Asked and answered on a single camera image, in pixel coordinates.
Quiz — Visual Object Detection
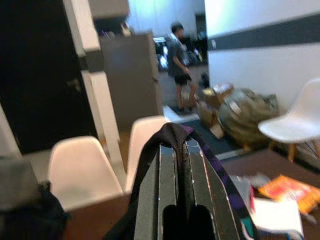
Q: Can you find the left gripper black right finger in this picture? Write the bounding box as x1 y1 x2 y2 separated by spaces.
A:
187 143 241 240

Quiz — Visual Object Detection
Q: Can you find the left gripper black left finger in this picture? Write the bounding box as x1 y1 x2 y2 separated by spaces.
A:
133 145 179 240

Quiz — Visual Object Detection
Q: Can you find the black printed shirt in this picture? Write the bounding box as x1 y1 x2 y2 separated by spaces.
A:
102 122 260 240

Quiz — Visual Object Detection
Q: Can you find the grey plastic packet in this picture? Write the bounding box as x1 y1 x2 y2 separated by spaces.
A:
229 173 271 201

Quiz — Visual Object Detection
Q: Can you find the white shell chair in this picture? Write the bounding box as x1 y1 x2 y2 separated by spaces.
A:
124 116 173 195
47 136 125 213

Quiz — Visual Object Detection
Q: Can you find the white paper sheet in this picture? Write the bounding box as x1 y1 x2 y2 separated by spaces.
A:
249 197 305 235

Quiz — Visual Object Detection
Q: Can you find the olive green bag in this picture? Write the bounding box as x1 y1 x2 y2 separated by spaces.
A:
218 87 282 148

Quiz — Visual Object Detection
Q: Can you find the orange packet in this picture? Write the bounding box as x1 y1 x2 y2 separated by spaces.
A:
257 174 320 215

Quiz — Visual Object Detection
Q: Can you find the open brown cardboard box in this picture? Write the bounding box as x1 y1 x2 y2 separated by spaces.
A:
202 83 235 107

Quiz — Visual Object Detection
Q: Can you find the white chair with wooden legs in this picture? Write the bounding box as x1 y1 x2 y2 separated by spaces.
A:
257 77 320 163

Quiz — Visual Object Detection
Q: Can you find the grey tall cabinet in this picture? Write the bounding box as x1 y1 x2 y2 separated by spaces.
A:
99 31 165 132

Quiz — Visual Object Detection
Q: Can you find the black cloth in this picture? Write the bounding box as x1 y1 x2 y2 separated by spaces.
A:
0 183 72 240

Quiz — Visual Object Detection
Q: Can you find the person in dark clothes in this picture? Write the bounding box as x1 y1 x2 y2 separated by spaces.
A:
166 22 200 112

